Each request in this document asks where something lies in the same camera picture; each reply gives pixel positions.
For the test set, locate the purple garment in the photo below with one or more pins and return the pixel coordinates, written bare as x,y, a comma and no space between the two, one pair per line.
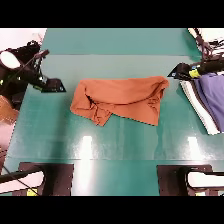
213,96

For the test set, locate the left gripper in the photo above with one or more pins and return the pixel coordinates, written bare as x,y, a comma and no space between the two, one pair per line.
47,84

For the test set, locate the brown garment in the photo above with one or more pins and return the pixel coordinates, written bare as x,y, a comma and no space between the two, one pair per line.
6,111

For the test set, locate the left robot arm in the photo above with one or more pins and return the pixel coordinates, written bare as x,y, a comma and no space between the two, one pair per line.
20,68

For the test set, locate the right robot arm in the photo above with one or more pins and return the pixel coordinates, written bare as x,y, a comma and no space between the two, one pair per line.
213,66

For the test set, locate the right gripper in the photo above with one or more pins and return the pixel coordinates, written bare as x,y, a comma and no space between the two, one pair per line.
183,70

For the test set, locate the white garment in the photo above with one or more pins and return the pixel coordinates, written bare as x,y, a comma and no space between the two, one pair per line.
198,108

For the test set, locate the orange T-shirt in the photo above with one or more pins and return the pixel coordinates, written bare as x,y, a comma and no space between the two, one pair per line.
126,98

